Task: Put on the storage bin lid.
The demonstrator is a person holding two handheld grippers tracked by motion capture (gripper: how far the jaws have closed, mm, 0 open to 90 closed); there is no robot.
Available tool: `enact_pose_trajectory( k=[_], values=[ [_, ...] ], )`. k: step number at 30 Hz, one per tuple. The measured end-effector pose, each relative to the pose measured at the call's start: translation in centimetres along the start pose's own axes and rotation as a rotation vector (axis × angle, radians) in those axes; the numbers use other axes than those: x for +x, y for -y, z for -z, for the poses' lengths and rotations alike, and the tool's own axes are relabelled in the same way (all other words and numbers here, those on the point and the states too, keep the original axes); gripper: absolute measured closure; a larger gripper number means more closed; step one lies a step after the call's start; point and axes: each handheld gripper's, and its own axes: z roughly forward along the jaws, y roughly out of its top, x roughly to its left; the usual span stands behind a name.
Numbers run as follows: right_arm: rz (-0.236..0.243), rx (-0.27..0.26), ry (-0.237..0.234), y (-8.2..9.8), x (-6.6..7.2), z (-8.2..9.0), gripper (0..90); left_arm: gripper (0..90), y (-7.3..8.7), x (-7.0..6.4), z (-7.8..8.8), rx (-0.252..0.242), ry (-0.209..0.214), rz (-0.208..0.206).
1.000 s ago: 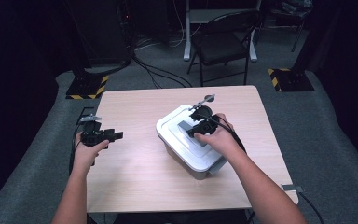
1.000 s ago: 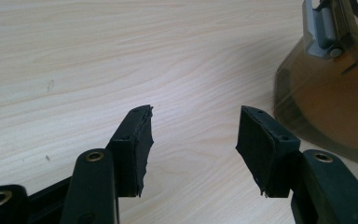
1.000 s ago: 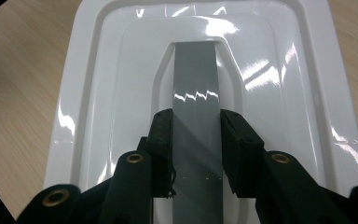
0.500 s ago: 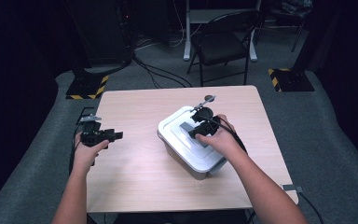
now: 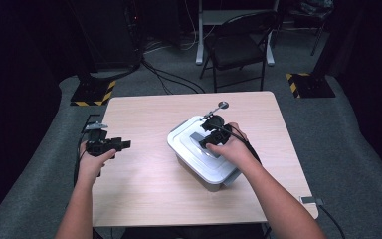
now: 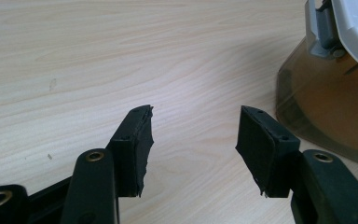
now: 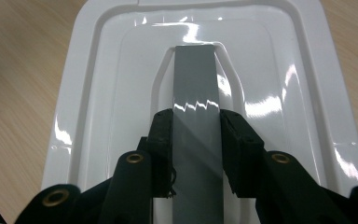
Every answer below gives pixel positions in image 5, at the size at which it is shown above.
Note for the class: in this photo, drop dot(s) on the black stand base striped edge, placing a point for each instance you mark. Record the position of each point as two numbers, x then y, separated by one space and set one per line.
311 86
91 93

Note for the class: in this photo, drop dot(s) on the person's right hand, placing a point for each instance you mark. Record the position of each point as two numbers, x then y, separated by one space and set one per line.
235 151

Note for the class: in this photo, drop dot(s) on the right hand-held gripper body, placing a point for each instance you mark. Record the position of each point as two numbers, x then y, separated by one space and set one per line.
220 131

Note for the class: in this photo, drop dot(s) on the black folding chair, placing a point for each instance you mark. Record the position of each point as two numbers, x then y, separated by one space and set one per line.
235 49

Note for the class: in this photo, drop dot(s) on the grey tape strip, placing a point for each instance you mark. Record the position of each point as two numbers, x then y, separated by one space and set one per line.
311 200

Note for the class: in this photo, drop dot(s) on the white desk frame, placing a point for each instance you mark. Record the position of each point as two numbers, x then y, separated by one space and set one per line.
200 40

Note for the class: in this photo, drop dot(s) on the person's left hand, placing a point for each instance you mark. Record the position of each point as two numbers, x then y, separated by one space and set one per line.
89 169

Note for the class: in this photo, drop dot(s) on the dark background chair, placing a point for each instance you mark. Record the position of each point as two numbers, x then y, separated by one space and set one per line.
311 13

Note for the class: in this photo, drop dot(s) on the dark equipment rack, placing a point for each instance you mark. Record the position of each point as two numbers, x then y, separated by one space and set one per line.
112 33

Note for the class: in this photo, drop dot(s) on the clear storage box grey clips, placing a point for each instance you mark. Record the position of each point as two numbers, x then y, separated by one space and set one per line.
212 186

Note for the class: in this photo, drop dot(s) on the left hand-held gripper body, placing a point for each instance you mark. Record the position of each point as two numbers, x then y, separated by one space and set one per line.
99 144

